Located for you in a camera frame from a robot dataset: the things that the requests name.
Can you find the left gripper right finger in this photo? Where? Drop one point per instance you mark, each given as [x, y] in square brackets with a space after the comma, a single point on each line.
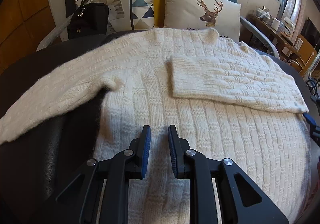
[219, 190]

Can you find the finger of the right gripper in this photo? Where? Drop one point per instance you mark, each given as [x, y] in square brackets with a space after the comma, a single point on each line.
[314, 128]

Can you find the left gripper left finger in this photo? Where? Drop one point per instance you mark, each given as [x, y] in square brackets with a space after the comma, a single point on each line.
[99, 192]

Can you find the cream knitted sweater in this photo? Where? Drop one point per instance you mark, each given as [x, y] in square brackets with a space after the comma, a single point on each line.
[225, 98]

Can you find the wooden folding chair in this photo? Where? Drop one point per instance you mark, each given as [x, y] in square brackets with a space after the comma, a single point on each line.
[302, 63]

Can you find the blue toy ride-on car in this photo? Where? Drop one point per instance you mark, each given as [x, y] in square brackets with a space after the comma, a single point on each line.
[313, 85]

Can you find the wooden side table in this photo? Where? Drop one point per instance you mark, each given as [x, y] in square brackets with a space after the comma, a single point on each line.
[284, 48]

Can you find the black television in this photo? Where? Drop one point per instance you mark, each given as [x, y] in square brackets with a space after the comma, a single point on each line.
[310, 32]

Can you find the white mug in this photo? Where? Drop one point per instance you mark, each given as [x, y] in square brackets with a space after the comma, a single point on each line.
[275, 24]

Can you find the black handbag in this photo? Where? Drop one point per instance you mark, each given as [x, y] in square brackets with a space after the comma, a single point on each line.
[89, 19]

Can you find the deer print cushion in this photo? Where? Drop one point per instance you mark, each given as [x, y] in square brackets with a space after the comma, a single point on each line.
[222, 15]

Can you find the triangle pattern cushion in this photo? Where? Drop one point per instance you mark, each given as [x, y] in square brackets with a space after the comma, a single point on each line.
[127, 15]

